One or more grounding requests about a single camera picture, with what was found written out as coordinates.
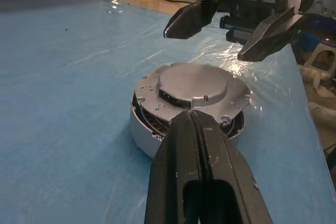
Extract silver motor housing copper windings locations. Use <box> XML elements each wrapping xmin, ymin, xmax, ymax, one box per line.
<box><xmin>130</xmin><ymin>91</ymin><xmax>246</xmax><ymax>158</ymax></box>

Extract white plastic stool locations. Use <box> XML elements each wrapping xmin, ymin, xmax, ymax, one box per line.
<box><xmin>304</xmin><ymin>41</ymin><xmax>336</xmax><ymax>74</ymax></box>

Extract blue plastic table cover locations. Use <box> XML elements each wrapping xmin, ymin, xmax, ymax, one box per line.
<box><xmin>0</xmin><ymin>0</ymin><xmax>336</xmax><ymax>224</ymax></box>

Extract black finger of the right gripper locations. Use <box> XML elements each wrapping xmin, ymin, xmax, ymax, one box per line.
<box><xmin>237</xmin><ymin>6</ymin><xmax>302</xmax><ymax>63</ymax></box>
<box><xmin>162</xmin><ymin>0</ymin><xmax>220</xmax><ymax>40</ymax></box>

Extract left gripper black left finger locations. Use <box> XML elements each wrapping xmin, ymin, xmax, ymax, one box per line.
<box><xmin>143</xmin><ymin>111</ymin><xmax>208</xmax><ymax>224</ymax></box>

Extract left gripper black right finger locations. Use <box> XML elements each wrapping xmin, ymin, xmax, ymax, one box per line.
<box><xmin>193</xmin><ymin>112</ymin><xmax>274</xmax><ymax>224</ymax></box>

